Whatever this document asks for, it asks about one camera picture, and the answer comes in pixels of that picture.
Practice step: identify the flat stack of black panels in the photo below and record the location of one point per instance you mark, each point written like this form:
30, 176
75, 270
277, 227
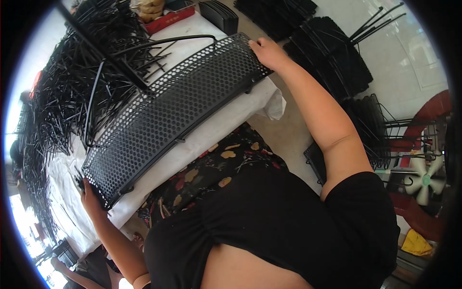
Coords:
274, 14

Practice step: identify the black flat metal bar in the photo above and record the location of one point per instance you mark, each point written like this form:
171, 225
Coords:
108, 54

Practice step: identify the heap of black metal rods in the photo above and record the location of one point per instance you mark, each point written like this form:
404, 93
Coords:
68, 90

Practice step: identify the pale green fan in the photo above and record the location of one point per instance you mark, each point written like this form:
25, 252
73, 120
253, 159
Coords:
427, 179

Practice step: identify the person's left fingers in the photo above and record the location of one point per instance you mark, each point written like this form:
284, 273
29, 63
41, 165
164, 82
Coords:
85, 189

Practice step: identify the black mesh panel on floor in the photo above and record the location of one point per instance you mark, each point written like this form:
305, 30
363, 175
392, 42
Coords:
314, 160

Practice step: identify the white table cloth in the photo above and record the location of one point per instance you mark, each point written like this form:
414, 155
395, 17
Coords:
216, 130

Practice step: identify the person's body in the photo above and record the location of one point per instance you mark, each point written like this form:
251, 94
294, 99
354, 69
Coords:
281, 224

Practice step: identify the red tray with food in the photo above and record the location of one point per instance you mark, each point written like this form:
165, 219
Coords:
166, 18

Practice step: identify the person's legs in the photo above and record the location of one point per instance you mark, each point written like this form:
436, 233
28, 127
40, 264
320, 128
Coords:
216, 169

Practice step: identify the person's left hand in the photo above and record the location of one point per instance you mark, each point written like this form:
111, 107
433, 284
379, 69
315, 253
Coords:
91, 204

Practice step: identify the large stack of black panels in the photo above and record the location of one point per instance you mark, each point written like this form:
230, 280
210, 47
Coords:
325, 57

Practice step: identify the long bent black rod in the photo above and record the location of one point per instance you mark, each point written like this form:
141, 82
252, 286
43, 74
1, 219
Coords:
169, 39

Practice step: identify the bundle of long black rods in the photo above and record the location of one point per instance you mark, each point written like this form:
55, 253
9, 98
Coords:
375, 23

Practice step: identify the person's right hand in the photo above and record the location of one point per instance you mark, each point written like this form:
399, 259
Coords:
269, 54

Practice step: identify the person's right fingers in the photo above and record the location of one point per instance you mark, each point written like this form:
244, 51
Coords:
254, 44

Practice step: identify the black perforated metal panel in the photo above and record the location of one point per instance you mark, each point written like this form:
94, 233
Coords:
169, 108

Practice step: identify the small stack of black panels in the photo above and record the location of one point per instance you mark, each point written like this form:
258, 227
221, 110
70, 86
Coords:
220, 16

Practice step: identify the yellow cloth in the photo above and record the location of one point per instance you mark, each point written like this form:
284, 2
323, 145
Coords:
417, 244

